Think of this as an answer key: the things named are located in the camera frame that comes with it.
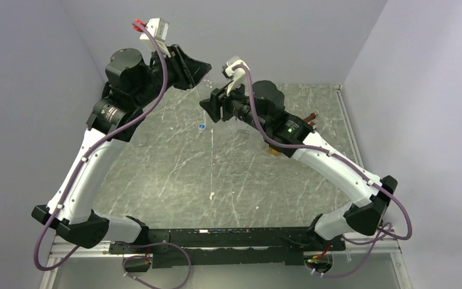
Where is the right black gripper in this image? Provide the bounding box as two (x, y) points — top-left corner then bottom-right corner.
(200, 76), (270, 133)

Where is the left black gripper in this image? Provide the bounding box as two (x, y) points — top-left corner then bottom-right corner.
(134, 44), (212, 109)

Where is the clear plastic bottle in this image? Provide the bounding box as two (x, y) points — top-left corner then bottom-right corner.
(194, 78), (224, 101)

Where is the orange juice bottle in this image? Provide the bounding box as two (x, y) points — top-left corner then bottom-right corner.
(268, 147), (280, 156)

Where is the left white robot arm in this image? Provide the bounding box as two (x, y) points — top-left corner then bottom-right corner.
(31, 45), (212, 253)

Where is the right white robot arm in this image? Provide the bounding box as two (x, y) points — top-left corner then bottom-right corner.
(199, 81), (397, 250)

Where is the brown pipe fitting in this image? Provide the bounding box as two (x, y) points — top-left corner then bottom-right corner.
(303, 113), (317, 130)

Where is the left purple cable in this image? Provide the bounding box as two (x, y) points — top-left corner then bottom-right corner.
(33, 22), (170, 272)

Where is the purple cable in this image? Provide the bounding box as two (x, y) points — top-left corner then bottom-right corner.
(233, 64), (413, 241)
(33, 22), (170, 272)

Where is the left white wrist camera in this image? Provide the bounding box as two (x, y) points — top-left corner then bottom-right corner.
(132, 17), (171, 58)

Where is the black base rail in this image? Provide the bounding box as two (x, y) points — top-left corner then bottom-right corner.
(109, 226), (346, 269)

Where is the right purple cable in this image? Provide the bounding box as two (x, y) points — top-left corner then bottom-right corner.
(233, 64), (413, 241)

